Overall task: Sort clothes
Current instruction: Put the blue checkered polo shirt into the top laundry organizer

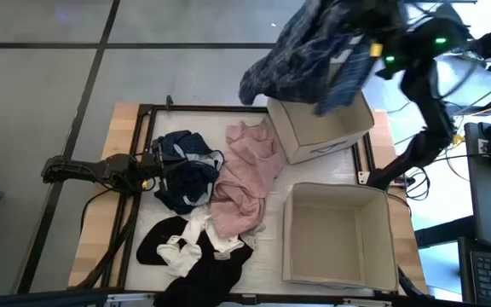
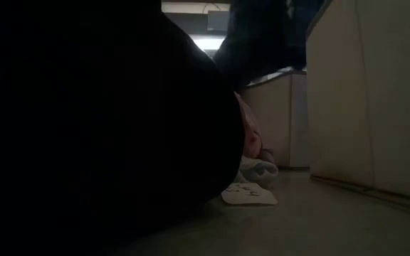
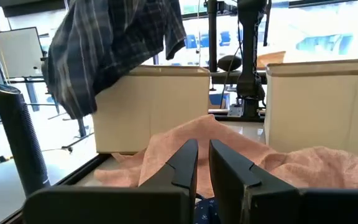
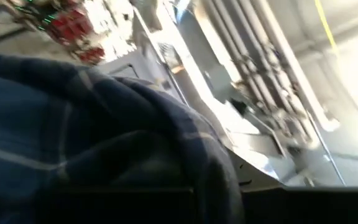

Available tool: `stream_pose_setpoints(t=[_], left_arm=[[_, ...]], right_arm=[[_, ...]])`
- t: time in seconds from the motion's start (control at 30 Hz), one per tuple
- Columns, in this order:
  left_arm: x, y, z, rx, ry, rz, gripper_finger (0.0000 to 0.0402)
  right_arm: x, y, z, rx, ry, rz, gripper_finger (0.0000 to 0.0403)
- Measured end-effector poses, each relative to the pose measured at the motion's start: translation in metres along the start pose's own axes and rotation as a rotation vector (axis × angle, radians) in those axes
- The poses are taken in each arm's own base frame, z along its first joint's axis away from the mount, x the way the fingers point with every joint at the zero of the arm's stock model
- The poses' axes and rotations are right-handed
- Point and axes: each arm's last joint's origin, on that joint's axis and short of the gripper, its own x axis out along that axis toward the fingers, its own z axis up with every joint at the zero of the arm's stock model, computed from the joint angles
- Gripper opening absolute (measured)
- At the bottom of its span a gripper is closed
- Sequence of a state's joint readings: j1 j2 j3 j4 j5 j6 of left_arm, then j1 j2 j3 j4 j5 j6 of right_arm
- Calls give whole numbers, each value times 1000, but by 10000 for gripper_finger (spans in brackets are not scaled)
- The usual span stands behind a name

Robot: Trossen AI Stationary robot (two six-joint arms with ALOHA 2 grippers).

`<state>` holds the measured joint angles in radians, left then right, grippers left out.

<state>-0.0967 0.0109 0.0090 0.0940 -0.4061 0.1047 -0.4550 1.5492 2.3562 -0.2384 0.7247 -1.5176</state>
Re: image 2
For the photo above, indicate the white grey sock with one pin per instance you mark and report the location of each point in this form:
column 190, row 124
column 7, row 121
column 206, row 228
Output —
column 260, row 170

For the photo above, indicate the beige fabric bin with label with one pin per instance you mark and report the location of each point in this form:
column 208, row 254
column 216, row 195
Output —
column 279, row 121

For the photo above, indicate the beige cardboard box wall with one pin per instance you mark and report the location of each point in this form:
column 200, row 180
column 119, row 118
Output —
column 368, row 106

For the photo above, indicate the grey ceiling box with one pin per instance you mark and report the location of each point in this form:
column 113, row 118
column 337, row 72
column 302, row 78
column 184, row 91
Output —
column 218, row 20

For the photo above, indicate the bright ceiling light panel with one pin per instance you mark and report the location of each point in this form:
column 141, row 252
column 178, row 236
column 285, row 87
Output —
column 208, row 43

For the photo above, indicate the pink cloth garment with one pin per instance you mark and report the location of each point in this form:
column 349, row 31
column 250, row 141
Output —
column 251, row 137

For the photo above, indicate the large black cloth garment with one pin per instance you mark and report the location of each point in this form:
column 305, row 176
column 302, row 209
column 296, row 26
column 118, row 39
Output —
column 102, row 124

